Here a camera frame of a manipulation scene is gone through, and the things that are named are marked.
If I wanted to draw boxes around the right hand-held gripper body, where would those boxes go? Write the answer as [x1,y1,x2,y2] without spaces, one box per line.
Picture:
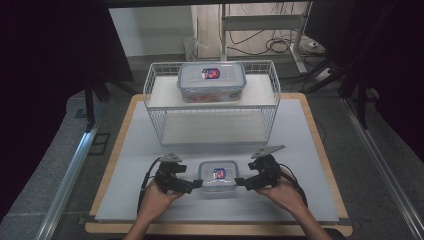
[248,144,286,192]

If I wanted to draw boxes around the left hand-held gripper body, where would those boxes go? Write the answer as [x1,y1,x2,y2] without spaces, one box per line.
[153,152,188,195]

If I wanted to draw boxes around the small clear food container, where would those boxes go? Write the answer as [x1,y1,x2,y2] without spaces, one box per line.
[198,160,240,193]

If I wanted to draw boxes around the white wire shelf rack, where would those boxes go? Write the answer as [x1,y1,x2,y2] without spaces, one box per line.
[142,59,282,147]

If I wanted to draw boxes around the large clear food container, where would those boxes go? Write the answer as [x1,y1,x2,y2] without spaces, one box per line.
[176,61,248,104]

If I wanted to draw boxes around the person's left hand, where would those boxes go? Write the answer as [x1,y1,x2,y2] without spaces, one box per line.
[138,179,185,222]

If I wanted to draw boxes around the person's right hand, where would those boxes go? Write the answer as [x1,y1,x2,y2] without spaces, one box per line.
[254,168,308,217]

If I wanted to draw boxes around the white table mat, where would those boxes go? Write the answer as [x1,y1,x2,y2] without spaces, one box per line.
[94,98,340,224]

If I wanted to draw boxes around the wooden table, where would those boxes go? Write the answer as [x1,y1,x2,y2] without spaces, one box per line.
[84,93,354,238]

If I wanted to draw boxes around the black metal stand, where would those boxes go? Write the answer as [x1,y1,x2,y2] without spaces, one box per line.
[83,77,113,133]

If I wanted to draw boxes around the white power strip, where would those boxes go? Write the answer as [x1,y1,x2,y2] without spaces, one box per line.
[313,68,334,83]

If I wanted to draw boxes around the black tripod stand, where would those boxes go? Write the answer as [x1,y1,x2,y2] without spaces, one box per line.
[299,49,379,129]

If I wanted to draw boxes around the dark curtain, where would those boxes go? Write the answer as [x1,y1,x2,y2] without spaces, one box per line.
[304,0,424,161]
[0,0,134,221]

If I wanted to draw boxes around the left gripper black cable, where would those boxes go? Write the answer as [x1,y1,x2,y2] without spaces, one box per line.
[136,156,163,215]

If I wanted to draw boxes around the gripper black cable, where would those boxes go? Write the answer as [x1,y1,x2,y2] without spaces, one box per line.
[136,156,163,215]
[279,162,309,208]

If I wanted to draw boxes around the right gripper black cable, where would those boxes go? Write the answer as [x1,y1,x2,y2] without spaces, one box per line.
[279,162,309,208]

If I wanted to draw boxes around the aluminium rail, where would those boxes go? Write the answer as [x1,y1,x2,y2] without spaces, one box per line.
[343,97,424,238]
[35,128,98,240]

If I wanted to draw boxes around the black floor cables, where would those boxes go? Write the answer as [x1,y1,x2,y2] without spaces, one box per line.
[228,29,326,58]

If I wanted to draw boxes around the white desk frame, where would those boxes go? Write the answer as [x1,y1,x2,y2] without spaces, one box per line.
[219,2,309,75]

